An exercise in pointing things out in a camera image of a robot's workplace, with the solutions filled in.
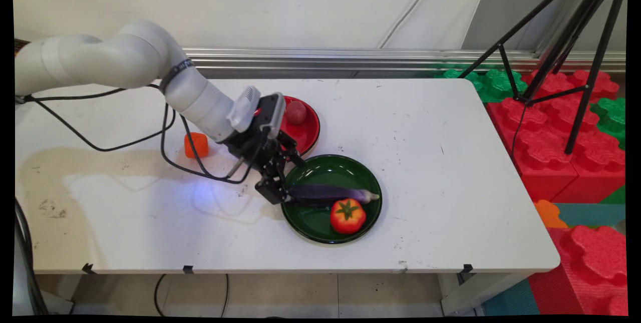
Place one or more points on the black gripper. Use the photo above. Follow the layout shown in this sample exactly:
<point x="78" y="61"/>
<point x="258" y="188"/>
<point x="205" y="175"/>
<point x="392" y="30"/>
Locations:
<point x="253" y="150"/>

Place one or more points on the purple toy eggplant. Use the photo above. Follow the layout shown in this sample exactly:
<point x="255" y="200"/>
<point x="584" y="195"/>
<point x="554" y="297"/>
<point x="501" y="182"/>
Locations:
<point x="330" y="195"/>

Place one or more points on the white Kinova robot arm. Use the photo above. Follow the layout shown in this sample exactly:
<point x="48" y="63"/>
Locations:
<point x="125" y="57"/>

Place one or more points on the red plate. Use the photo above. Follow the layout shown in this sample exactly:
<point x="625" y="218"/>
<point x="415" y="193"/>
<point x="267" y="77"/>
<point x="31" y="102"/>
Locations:
<point x="305" y="135"/>

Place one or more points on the dark green plate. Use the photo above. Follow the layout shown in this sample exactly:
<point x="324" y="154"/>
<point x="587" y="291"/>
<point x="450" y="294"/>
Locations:
<point x="330" y="170"/>

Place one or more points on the pink toy peach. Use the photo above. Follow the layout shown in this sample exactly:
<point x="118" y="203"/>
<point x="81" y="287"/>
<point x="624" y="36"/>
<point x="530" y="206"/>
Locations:
<point x="296" y="112"/>

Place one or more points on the red toy tomato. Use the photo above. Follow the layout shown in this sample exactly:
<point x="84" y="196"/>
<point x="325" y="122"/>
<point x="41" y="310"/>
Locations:
<point x="348" y="218"/>

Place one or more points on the orange toy block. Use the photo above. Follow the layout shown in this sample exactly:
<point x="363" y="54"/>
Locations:
<point x="196" y="145"/>

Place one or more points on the green foam block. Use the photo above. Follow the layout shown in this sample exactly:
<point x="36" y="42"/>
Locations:
<point x="493" y="85"/>
<point x="612" y="117"/>

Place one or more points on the white table leg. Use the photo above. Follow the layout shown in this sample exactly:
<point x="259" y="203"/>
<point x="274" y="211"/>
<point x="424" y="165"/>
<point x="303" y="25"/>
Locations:
<point x="475" y="293"/>

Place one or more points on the large red foam block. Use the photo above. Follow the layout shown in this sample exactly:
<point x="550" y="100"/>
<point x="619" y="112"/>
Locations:
<point x="536" y="147"/>
<point x="591" y="268"/>

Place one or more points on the teal foam mat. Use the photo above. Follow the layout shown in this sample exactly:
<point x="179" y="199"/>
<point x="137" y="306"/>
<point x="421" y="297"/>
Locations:
<point x="591" y="214"/>
<point x="511" y="300"/>

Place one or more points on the orange foam piece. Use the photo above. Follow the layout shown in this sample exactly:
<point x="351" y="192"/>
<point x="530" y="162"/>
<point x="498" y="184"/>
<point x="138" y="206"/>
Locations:
<point x="548" y="215"/>

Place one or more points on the black tripod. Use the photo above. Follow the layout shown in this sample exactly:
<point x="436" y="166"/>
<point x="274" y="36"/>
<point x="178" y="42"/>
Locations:
<point x="598" y="62"/>

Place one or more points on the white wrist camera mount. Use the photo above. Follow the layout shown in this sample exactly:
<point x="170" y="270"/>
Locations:
<point x="245" y="107"/>

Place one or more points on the aluminium wall rail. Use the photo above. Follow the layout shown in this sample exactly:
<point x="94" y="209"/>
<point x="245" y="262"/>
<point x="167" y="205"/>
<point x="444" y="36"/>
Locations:
<point x="375" y="57"/>

